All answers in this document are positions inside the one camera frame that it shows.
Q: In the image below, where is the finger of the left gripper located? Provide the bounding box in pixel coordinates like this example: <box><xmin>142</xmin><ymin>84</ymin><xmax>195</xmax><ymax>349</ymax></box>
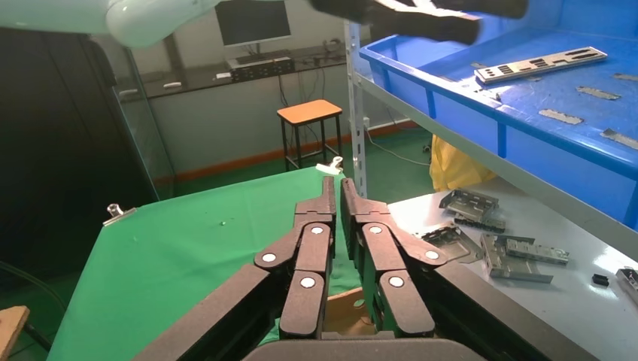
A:
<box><xmin>432</xmin><ymin>0</ymin><xmax>530</xmax><ymax>21</ymax></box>
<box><xmin>308</xmin><ymin>0</ymin><xmax>483</xmax><ymax>47</ymax></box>

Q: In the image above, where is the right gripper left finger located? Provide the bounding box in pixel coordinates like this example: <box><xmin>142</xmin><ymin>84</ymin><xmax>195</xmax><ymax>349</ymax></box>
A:
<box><xmin>132</xmin><ymin>175</ymin><xmax>338</xmax><ymax>361</ymax></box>

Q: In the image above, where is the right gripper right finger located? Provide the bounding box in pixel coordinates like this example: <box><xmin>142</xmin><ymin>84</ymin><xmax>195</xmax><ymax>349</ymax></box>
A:
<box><xmin>339</xmin><ymin>177</ymin><xmax>599</xmax><ymax>361</ymax></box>

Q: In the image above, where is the silver IO shield plate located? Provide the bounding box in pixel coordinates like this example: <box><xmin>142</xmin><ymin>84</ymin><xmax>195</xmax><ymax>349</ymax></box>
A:
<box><xmin>473</xmin><ymin>46</ymin><xmax>609</xmax><ymax>85</ymax></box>

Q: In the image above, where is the shallow brown cardboard box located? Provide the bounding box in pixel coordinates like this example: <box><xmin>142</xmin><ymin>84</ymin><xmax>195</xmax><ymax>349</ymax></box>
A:
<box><xmin>324</xmin><ymin>287</ymin><xmax>375</xmax><ymax>338</ymax></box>

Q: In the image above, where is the black equipment box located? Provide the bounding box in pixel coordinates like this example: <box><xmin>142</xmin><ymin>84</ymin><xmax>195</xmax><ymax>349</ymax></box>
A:
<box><xmin>229</xmin><ymin>57</ymin><xmax>296</xmax><ymax>83</ymax></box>

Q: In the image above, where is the blue plastic tray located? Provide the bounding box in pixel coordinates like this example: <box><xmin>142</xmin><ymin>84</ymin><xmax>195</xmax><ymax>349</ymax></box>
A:
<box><xmin>358</xmin><ymin>0</ymin><xmax>638</xmax><ymax>231</ymax></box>

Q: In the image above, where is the green table cloth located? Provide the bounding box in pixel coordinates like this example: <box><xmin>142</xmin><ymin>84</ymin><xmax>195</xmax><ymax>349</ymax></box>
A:
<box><xmin>47</xmin><ymin>166</ymin><xmax>390</xmax><ymax>361</ymax></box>

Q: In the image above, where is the silver binder clip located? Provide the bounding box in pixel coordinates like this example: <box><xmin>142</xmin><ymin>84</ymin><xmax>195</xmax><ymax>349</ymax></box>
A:
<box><xmin>102</xmin><ymin>202</ymin><xmax>137</xmax><ymax>228</ymax></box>
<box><xmin>314</xmin><ymin>156</ymin><xmax>345</xmax><ymax>177</ymax></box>

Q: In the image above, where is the stool with orange seat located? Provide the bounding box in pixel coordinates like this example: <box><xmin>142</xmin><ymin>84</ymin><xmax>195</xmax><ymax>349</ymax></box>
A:
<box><xmin>276</xmin><ymin>99</ymin><xmax>345</xmax><ymax>172</ymax></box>

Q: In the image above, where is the yellow plastic bag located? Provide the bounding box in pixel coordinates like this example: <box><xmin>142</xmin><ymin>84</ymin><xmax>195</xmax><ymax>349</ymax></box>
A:
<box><xmin>429</xmin><ymin>134</ymin><xmax>497</xmax><ymax>193</ymax></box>

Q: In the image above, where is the black keyboard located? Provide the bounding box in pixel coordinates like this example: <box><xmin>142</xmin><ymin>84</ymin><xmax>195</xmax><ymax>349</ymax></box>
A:
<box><xmin>234</xmin><ymin>50</ymin><xmax>291</xmax><ymax>64</ymax></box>

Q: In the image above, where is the black computer monitor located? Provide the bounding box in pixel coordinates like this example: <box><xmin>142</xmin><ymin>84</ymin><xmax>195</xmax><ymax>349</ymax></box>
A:
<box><xmin>214</xmin><ymin>0</ymin><xmax>293</xmax><ymax>49</ymax></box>

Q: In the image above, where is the white ribbed shelf deck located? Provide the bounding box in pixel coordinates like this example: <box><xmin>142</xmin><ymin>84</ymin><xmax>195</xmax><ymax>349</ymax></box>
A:
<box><xmin>357</xmin><ymin>74</ymin><xmax>638</xmax><ymax>261</ymax></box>

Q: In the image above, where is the white flat shelf board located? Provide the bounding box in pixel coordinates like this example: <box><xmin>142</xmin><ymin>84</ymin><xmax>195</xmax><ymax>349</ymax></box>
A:
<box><xmin>387</xmin><ymin>177</ymin><xmax>638</xmax><ymax>361</ymax></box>

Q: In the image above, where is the long metal channel strip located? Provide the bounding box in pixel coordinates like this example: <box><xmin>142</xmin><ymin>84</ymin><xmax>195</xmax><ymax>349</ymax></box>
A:
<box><xmin>615</xmin><ymin>267</ymin><xmax>638</xmax><ymax>306</ymax></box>

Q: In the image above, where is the white perforated rack post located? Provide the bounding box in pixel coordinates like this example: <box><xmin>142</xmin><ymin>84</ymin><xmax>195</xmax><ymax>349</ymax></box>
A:
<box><xmin>344</xmin><ymin>22</ymin><xmax>369</xmax><ymax>200</ymax></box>

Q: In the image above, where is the small grey metal bracket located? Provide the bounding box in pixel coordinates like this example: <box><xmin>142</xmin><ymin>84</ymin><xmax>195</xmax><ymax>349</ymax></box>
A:
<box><xmin>466</xmin><ymin>217</ymin><xmax>507</xmax><ymax>235</ymax></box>
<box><xmin>506</xmin><ymin>238</ymin><xmax>571</xmax><ymax>265</ymax></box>

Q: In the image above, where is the white floor cable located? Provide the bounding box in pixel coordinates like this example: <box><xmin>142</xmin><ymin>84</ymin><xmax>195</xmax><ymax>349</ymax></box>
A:
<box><xmin>366</xmin><ymin>128</ymin><xmax>433</xmax><ymax>168</ymax></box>

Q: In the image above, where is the black cable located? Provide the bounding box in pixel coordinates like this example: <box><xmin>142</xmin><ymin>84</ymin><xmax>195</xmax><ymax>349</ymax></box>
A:
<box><xmin>0</xmin><ymin>259</ymin><xmax>67</xmax><ymax>350</ymax></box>

